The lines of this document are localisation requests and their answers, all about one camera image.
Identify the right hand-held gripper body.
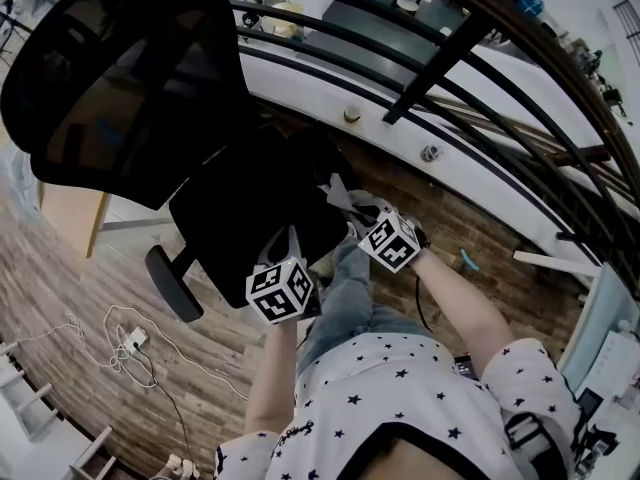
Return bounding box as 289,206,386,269
352,192,422,275

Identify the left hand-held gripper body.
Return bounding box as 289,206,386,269
244,247,322,326

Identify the black office chair armrest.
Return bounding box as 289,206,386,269
144,244,205,324

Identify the black mesh office chair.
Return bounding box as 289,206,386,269
0,0,359,324

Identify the person's left forearm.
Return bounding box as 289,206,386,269
243,317,302,435

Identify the person's right forearm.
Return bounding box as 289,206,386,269
408,249,517,385

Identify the blue jeans leg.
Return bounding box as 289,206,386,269
296,236,434,375

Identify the black smartphone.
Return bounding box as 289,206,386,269
453,353,480,382

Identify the white power strip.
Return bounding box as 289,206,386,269
122,327,150,354

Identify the white bar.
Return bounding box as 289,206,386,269
512,249,602,280

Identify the white star-print shirt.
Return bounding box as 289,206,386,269
213,331,587,480

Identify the black metal railing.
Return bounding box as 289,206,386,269
154,0,640,294

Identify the pale yellow round object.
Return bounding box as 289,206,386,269
258,0,304,39

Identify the light wooden cabinet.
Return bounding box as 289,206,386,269
36,181,113,260

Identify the white desk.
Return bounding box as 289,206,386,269
555,261,640,469

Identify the small black device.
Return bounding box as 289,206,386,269
577,387,603,417

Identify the white wooden rack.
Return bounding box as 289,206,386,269
0,340,117,480

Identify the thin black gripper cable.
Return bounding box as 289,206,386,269
413,273,434,334

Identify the white cable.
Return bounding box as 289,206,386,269
14,304,250,402

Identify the black floor cable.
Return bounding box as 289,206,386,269
133,346,197,472

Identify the black and white chest strap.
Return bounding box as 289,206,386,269
502,411,560,474

